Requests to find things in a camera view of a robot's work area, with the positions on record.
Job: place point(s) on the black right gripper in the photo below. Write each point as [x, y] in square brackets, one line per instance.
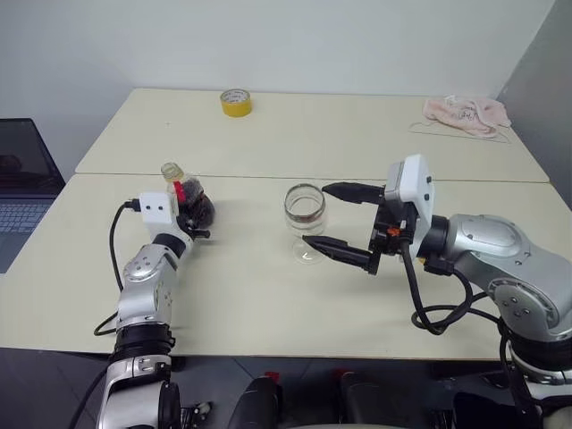
[384, 237]

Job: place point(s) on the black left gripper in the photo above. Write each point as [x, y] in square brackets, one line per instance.
[187, 225]

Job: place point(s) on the dark drink bottle red label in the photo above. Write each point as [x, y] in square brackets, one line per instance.
[199, 203]

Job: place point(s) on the clear wine glass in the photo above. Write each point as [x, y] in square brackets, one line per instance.
[306, 221]

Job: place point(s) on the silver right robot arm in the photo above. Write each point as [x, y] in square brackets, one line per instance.
[500, 250]

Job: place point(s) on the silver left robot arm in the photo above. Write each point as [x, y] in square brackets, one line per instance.
[143, 286]

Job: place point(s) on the yellow tape roll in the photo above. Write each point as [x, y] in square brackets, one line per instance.
[237, 107]

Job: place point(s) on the pink cloth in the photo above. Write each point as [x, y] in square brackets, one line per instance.
[469, 114]

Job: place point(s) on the dark rounded shape red mark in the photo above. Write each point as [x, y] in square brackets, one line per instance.
[261, 402]

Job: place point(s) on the dark laptop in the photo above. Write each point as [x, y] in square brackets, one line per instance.
[22, 179]

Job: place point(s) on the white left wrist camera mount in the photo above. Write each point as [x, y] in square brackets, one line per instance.
[156, 210]

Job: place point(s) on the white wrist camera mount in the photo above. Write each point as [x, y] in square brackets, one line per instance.
[415, 187]
[156, 210]

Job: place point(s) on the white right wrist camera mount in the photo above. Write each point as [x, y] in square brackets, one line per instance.
[415, 187]

